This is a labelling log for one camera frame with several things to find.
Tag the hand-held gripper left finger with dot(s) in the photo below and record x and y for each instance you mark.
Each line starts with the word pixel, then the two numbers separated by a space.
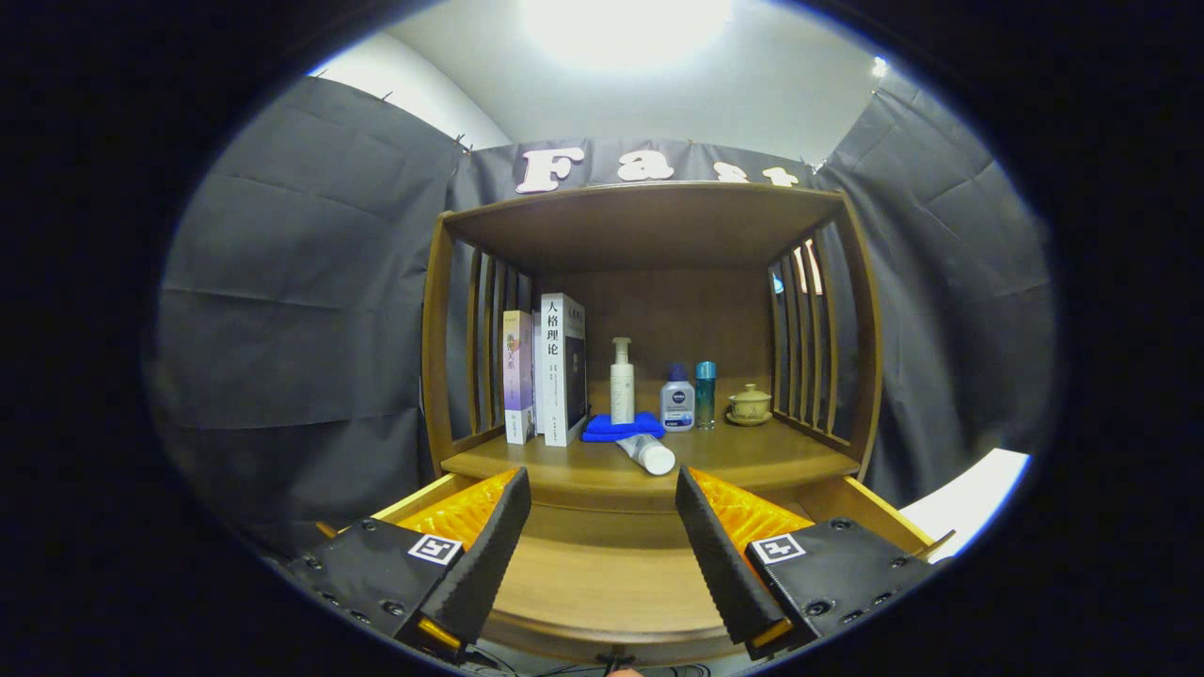
pixel 489 555

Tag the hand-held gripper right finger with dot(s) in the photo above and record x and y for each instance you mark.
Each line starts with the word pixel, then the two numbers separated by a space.
pixel 720 555

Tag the wooden drawer with black knob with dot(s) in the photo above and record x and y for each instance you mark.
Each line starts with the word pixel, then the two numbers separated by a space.
pixel 602 583

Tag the white cosmetic tube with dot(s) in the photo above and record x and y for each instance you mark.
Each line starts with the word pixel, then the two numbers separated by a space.
pixel 649 454

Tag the wooden countertop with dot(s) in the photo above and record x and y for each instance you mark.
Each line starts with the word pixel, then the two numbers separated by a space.
pixel 752 461

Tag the brown wooden cabinet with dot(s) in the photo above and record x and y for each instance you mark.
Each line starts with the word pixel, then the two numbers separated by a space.
pixel 677 320

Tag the beige lidded tea cup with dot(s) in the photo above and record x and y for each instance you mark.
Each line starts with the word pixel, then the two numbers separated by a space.
pixel 750 404

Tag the white bottle with blue cap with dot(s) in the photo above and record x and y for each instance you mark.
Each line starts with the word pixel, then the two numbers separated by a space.
pixel 677 404

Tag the teal slim bottle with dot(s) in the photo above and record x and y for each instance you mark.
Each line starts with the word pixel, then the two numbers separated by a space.
pixel 705 395

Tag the blue folded cloth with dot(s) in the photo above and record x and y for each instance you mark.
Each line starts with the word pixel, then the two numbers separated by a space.
pixel 602 430

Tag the purple book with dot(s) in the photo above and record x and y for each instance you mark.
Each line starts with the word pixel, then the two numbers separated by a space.
pixel 518 376

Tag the thick white book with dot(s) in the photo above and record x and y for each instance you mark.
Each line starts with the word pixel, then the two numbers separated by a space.
pixel 555 385

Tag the white pump bottle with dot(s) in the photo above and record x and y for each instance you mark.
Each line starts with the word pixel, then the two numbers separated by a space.
pixel 622 390

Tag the white table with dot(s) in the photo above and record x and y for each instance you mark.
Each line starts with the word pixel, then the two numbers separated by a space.
pixel 969 503

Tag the black backdrop cloth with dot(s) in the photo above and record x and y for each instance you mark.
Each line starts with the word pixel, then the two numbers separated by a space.
pixel 301 282

